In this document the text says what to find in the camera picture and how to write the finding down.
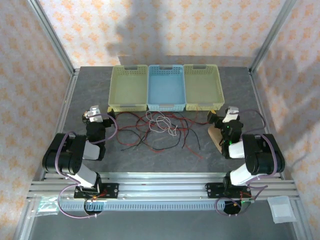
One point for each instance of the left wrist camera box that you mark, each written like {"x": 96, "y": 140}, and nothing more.
{"x": 94, "y": 111}

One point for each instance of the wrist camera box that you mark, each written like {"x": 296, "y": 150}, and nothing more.
{"x": 231, "y": 112}
{"x": 94, "y": 111}

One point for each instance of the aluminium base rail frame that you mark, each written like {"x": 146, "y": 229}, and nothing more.
{"x": 160, "y": 186}

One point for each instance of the blue plastic basket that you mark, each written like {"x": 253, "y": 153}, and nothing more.
{"x": 166, "y": 87}

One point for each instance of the oval wooden block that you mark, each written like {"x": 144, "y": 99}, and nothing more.
{"x": 215, "y": 136}

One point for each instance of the yellow plastic basket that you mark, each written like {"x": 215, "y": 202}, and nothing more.
{"x": 203, "y": 87}
{"x": 127, "y": 87}

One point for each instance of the clear plastic bag green contents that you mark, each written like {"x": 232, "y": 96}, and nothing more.
{"x": 47, "y": 206}

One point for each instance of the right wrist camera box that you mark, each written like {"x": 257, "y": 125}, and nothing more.
{"x": 231, "y": 112}

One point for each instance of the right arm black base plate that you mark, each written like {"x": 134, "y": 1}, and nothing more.
{"x": 212, "y": 191}

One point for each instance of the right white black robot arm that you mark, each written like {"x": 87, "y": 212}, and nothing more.
{"x": 265, "y": 157}

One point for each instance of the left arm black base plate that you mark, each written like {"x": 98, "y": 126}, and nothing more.
{"x": 110, "y": 191}

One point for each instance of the aluminium lower frame bar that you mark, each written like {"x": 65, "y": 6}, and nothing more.
{"x": 303, "y": 220}
{"x": 25, "y": 220}

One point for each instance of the aluminium table side rail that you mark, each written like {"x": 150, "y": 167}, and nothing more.
{"x": 259, "y": 100}
{"x": 67, "y": 100}

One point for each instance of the white plastic bag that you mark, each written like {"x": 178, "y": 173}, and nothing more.
{"x": 282, "y": 210}

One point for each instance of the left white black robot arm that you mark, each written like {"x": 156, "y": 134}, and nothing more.
{"x": 62, "y": 155}

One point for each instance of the aluminium corner post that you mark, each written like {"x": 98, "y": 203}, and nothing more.
{"x": 49, "y": 30}
{"x": 275, "y": 30}

